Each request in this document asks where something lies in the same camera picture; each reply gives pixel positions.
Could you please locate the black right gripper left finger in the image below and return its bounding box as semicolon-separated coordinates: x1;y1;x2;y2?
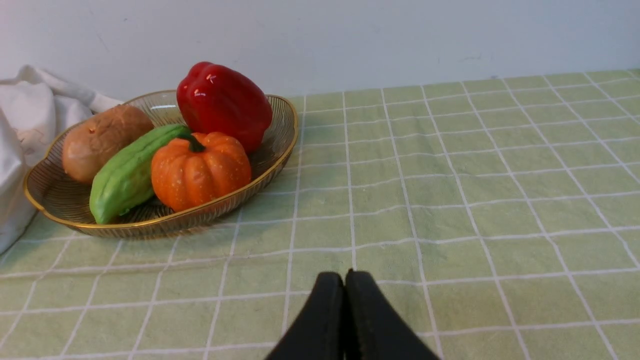
266;271;345;360

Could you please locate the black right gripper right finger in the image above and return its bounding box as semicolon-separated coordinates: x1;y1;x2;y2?
344;269;439;360

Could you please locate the white cloth bag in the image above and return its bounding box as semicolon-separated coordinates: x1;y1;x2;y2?
0;64;121;252

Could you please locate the green checkered tablecloth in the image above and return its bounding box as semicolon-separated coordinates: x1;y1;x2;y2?
0;69;640;360

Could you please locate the orange mini pumpkin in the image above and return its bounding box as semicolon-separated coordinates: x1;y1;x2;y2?
151;132;252;213

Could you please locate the green bitter gourd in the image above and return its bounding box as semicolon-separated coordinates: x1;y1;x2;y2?
89;124;191;224

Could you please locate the red bell pepper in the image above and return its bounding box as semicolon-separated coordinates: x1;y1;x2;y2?
176;61;272;154

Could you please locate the brown potato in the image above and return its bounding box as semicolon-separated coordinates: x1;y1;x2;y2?
62;104;154;185

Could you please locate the gold wire basket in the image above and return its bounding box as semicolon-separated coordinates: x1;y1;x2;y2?
23;95;300;239

